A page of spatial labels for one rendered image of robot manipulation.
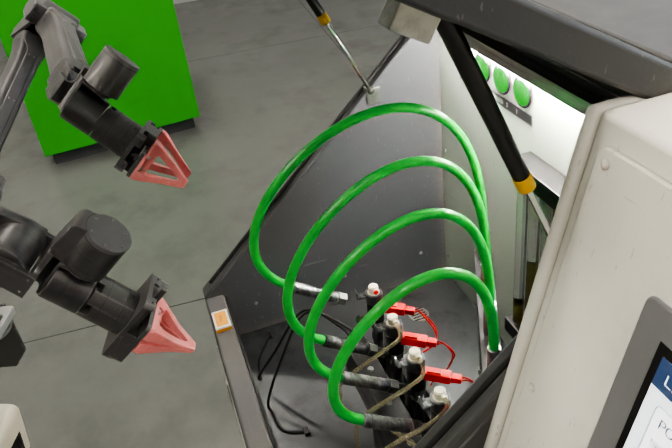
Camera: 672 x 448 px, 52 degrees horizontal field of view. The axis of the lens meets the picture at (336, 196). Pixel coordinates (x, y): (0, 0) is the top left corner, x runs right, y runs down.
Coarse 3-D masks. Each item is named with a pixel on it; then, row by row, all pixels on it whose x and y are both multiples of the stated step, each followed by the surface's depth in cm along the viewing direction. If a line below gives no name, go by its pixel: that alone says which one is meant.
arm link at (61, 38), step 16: (32, 0) 131; (32, 16) 129; (48, 16) 129; (64, 16) 131; (48, 32) 125; (64, 32) 122; (80, 32) 134; (48, 48) 120; (64, 48) 114; (80, 48) 120; (48, 64) 116; (64, 64) 106; (80, 64) 111; (48, 80) 108; (48, 96) 105
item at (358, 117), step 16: (368, 112) 94; (384, 112) 95; (416, 112) 97; (432, 112) 98; (336, 128) 94; (448, 128) 100; (320, 144) 94; (464, 144) 102; (288, 176) 95; (480, 176) 106; (272, 192) 95; (480, 192) 108; (256, 224) 97; (256, 240) 98; (256, 256) 99
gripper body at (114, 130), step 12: (108, 108) 100; (108, 120) 99; (120, 120) 100; (132, 120) 102; (96, 132) 99; (108, 132) 99; (120, 132) 100; (132, 132) 100; (108, 144) 100; (120, 144) 100; (132, 144) 98; (120, 156) 101; (120, 168) 99
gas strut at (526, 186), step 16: (448, 32) 55; (448, 48) 56; (464, 48) 56; (464, 64) 57; (464, 80) 58; (480, 80) 58; (480, 96) 59; (480, 112) 61; (496, 112) 61; (496, 128) 62; (496, 144) 63; (512, 144) 63; (512, 160) 64; (512, 176) 66; (528, 176) 66; (528, 192) 67; (544, 224) 71
